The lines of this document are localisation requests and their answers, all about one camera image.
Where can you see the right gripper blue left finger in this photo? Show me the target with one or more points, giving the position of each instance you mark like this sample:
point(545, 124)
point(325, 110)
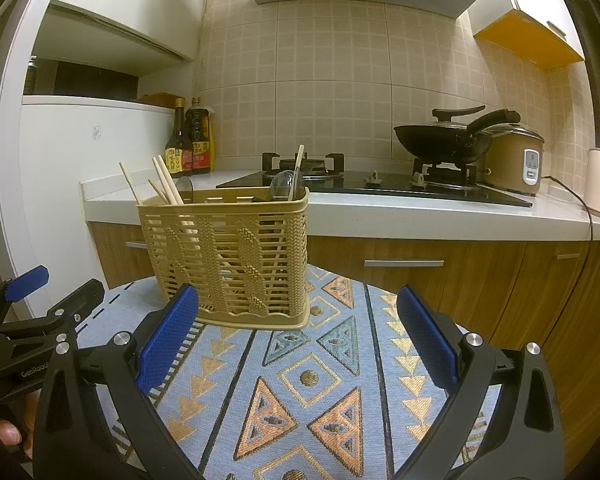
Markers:
point(72, 439)

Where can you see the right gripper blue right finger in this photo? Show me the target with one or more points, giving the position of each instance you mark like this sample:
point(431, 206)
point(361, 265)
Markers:
point(524, 438)

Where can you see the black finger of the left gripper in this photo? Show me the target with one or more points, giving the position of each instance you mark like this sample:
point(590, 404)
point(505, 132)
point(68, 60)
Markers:
point(77, 306)

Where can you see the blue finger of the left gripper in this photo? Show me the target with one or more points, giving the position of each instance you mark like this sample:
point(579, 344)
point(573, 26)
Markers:
point(16, 289)

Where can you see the wooden chopstick pair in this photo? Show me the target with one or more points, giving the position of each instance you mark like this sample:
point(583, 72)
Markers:
point(174, 195)
point(162, 182)

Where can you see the clear grey spoon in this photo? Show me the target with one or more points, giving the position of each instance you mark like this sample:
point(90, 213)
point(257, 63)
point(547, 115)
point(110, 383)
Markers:
point(285, 186)
point(186, 189)

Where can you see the single wooden chopstick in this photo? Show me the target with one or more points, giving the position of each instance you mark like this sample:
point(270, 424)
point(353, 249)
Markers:
point(296, 172)

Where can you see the wooden chopstick short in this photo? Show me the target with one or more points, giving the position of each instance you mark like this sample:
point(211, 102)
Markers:
point(159, 192)

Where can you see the person's left hand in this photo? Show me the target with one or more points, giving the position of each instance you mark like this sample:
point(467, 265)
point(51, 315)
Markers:
point(13, 435)

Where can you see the blue patterned table mat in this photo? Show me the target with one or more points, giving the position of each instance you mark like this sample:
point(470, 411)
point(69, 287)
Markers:
point(346, 397)

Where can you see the beige plastic utensil basket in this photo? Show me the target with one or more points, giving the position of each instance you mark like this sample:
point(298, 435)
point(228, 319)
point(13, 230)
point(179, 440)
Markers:
point(244, 254)

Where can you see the dark soy sauce bottle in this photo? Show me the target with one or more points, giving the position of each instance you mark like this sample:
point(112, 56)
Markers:
point(178, 154)

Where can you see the large sauce bottle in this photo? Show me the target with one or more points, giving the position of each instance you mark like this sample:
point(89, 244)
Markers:
point(198, 128)

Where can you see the black gas stove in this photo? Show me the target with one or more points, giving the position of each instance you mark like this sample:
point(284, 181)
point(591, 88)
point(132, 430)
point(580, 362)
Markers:
point(328, 174)

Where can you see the brown rice cooker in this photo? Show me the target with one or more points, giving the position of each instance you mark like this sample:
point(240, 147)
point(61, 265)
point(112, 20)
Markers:
point(514, 161)

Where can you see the silver handle left drawer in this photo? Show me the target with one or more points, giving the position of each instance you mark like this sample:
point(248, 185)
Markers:
point(136, 245)

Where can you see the silver drawer handle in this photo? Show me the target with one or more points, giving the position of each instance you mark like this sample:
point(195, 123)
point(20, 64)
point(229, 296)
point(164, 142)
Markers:
point(403, 263)

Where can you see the black wok with handle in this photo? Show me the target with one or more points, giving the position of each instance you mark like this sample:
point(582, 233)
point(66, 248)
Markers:
point(453, 142)

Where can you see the orange wall cabinet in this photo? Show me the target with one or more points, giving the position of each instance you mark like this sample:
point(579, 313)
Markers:
point(539, 31)

